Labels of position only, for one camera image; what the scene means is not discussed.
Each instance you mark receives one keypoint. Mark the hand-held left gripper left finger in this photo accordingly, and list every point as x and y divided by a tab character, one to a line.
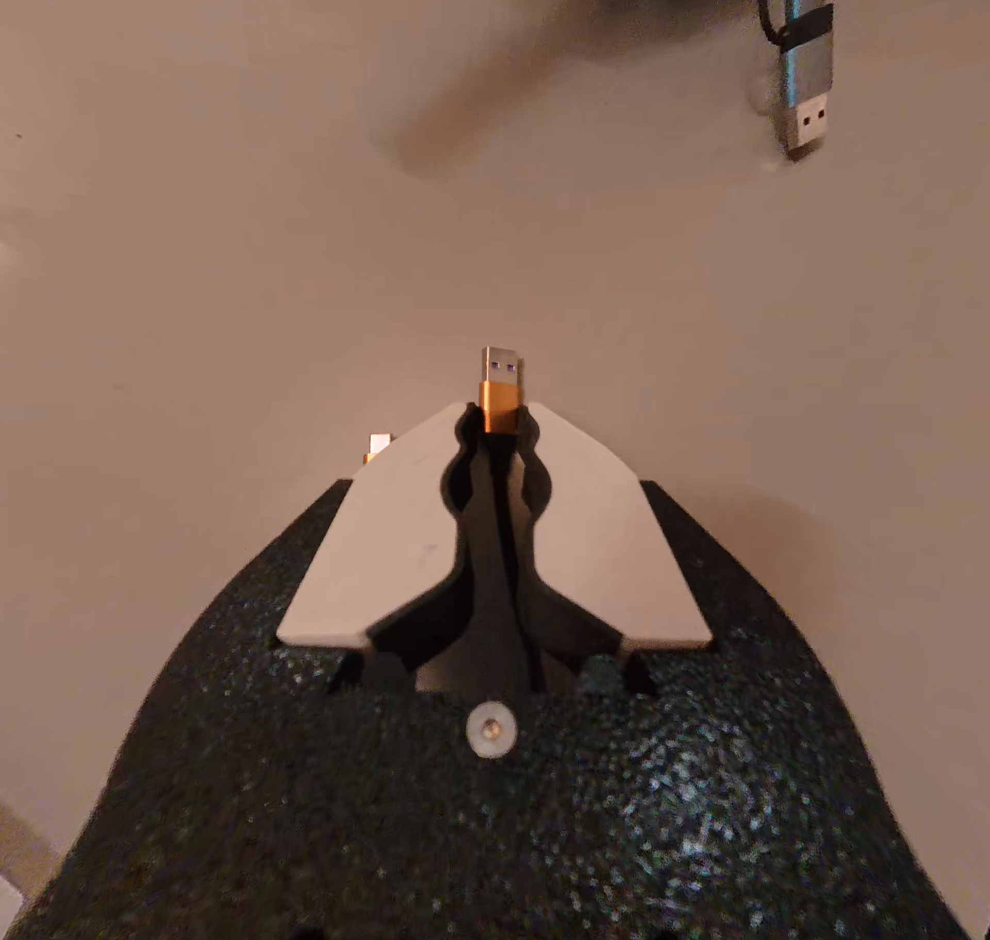
379	545

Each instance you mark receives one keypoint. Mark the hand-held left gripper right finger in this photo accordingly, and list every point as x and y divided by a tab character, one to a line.
611	553

